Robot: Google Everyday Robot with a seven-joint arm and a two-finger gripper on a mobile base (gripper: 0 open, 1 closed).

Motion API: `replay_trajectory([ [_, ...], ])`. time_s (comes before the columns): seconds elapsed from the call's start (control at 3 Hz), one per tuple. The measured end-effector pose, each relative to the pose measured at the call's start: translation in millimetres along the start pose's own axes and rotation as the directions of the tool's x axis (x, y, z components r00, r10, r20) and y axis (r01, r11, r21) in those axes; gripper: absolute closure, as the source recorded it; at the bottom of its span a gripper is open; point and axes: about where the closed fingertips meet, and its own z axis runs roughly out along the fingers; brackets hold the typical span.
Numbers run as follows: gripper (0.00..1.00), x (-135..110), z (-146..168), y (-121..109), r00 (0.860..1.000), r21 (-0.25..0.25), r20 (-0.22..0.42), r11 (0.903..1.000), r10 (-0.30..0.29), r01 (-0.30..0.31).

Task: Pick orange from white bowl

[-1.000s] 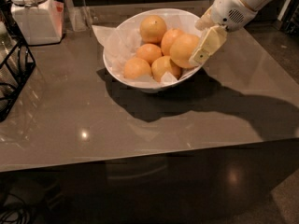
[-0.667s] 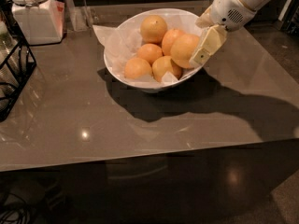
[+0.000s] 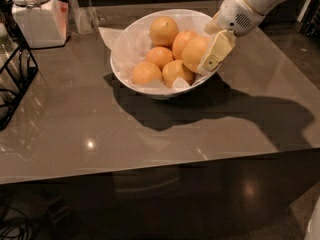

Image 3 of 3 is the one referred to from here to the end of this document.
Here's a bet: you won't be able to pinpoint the front left orange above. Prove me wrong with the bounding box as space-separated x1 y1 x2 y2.
132 61 162 85

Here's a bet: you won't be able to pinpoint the black cables on floor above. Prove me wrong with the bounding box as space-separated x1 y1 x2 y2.
0 197 44 240

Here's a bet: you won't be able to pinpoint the centre small orange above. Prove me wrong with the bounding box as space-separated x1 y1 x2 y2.
145 47 174 70

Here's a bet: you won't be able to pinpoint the white jar with clamp lid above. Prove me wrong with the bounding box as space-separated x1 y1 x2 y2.
12 0 68 49

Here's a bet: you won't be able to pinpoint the front middle orange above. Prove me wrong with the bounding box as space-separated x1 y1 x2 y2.
162 60 194 88

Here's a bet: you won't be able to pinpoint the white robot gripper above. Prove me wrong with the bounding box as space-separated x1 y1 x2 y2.
197 0 265 75

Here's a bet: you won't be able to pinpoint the white paper bowl liner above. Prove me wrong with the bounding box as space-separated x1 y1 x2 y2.
98 15 221 92

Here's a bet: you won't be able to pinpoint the white ceramic bowl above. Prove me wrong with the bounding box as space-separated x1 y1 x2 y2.
110 8 229 101

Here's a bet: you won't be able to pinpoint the black wire rack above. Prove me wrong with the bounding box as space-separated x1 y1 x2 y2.
0 0 38 130

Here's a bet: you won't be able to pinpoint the large orange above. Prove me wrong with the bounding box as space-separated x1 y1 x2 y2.
182 36 209 73

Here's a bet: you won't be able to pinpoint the middle back orange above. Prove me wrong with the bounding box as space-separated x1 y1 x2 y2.
172 30 197 59

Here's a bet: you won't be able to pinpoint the clear acrylic stand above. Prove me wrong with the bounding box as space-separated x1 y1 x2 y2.
68 0 99 34

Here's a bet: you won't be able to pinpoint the top orange in bowl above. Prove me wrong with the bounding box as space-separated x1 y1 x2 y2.
149 16 179 47

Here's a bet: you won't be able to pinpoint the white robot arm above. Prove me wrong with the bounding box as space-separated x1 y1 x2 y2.
196 0 287 75

